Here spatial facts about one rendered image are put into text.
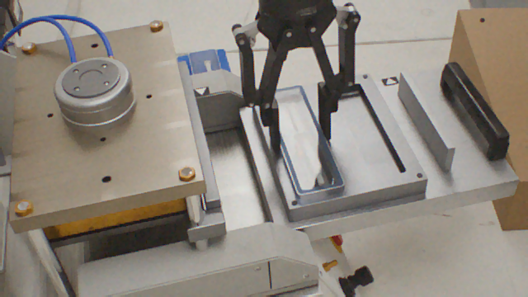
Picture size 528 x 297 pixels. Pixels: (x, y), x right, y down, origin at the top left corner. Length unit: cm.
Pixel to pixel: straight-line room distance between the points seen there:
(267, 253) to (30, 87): 32
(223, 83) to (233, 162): 11
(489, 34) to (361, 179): 51
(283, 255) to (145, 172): 17
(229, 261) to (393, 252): 38
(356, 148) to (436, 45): 61
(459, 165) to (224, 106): 31
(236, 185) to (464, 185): 28
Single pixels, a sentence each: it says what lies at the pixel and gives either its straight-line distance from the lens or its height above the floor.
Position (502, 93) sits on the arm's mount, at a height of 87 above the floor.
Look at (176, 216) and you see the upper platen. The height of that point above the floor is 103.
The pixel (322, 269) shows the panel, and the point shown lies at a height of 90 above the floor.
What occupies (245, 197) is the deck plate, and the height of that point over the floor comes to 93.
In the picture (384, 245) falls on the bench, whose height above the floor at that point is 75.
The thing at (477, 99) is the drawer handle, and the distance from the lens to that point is 86.
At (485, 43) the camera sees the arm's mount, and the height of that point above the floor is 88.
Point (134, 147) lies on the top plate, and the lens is 66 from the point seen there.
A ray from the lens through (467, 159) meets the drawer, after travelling 84.
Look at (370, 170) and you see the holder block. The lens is 79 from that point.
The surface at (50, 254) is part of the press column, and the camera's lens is 68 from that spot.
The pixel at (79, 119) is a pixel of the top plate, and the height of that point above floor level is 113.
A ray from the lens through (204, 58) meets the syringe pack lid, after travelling 131.
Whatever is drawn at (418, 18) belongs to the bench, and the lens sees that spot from 145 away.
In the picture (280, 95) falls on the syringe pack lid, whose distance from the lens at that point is 85.
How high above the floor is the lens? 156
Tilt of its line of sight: 46 degrees down
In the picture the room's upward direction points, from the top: 5 degrees counter-clockwise
